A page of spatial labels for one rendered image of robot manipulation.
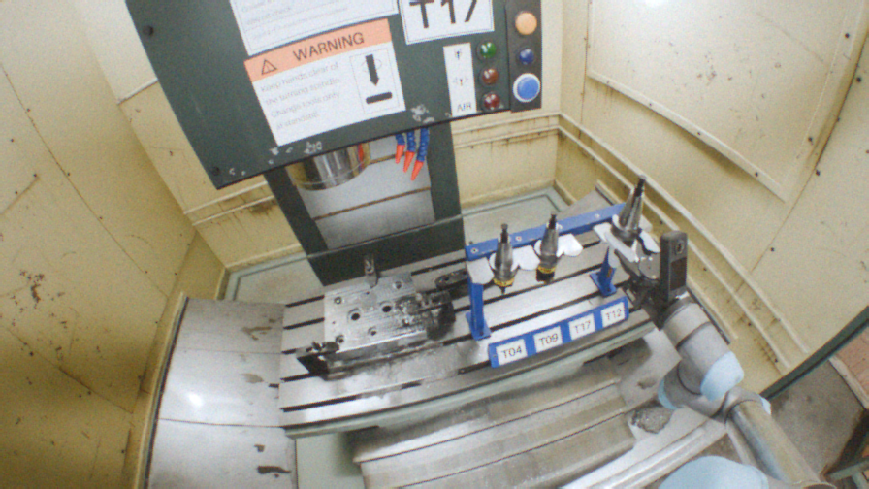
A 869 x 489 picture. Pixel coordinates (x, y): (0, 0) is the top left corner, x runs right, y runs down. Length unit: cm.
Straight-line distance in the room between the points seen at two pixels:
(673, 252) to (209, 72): 67
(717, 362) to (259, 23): 72
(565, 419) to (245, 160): 102
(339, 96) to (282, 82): 6
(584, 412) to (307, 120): 104
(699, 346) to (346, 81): 61
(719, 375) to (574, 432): 60
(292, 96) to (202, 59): 11
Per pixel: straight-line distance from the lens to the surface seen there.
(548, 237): 71
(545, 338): 94
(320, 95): 38
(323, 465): 127
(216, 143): 43
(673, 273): 59
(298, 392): 106
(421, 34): 37
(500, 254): 68
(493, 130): 165
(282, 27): 37
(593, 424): 110
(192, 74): 41
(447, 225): 138
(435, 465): 104
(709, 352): 58
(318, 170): 56
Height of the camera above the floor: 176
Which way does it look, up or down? 44 degrees down
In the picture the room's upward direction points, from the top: 11 degrees counter-clockwise
